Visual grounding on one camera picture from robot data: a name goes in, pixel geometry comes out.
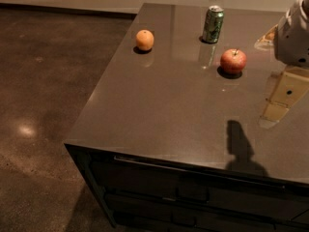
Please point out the green soda can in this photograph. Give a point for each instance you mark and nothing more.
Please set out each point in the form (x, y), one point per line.
(213, 24)

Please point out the red apple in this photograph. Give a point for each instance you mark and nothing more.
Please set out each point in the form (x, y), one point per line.
(233, 61)

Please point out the orange fruit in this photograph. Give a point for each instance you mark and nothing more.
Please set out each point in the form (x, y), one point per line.
(144, 40)

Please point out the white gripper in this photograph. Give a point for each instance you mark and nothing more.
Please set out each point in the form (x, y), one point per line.
(292, 38)

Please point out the dark cabinet with drawers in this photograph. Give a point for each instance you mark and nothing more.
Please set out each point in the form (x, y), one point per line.
(165, 196)

